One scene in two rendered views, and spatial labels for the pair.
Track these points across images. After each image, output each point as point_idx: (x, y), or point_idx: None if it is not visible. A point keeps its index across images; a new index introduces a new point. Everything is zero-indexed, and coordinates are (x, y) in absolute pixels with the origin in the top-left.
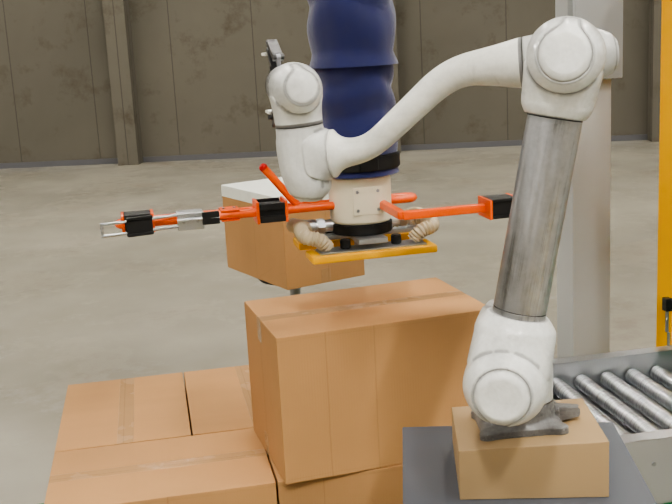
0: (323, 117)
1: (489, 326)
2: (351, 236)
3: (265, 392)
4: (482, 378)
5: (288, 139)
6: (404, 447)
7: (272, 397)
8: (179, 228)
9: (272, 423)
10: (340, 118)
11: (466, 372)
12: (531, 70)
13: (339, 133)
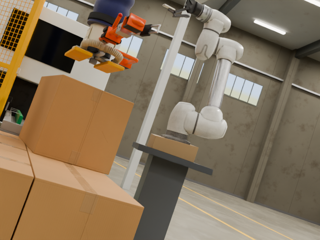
0: (122, 3)
1: (221, 112)
2: (103, 57)
3: (90, 129)
4: (226, 125)
5: (217, 38)
6: (157, 150)
7: (106, 131)
8: (131, 35)
9: (97, 145)
10: (128, 8)
11: (221, 124)
12: (239, 53)
13: (127, 15)
